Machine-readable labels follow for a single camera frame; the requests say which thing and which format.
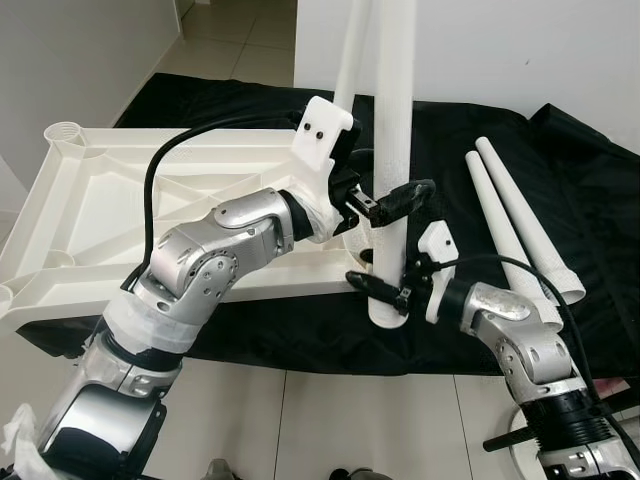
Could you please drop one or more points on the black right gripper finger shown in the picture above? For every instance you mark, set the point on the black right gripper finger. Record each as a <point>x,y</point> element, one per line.
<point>370,282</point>

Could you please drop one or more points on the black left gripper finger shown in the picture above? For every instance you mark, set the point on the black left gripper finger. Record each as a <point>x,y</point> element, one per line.
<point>405,198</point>

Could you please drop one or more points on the white tapered plastic table leg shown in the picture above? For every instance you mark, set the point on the white tapered plastic table leg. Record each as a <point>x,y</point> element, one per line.
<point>495,215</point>
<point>520,210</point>
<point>352,50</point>
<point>393,100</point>

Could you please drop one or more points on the white plastic children table top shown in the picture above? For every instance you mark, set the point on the white plastic children table top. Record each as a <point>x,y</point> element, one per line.
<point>90,220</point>

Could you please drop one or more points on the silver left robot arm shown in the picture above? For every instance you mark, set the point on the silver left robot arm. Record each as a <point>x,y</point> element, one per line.
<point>200,260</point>

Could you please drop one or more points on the black cloth table cover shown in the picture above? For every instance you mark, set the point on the black cloth table cover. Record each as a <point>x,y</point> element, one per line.
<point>470,120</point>

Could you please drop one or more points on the black metal rod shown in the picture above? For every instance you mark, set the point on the black metal rod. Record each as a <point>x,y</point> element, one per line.
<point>505,440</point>

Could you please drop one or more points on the grey right robot foot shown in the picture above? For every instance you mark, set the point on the grey right robot foot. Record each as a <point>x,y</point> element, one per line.
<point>352,473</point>

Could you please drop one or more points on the grey robot foot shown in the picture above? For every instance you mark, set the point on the grey robot foot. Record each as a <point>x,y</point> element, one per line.
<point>352,473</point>
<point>222,470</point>

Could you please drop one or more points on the grey left robot foot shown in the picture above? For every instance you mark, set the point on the grey left robot foot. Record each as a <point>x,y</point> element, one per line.
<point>222,470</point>

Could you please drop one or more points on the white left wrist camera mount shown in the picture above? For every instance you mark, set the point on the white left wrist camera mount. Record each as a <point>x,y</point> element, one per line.
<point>320,140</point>

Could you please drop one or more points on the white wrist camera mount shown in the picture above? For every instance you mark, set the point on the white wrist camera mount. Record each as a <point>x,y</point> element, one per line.
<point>320,140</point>
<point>437,245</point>

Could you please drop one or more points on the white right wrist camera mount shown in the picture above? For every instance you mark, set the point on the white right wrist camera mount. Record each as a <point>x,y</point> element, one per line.
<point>437,245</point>

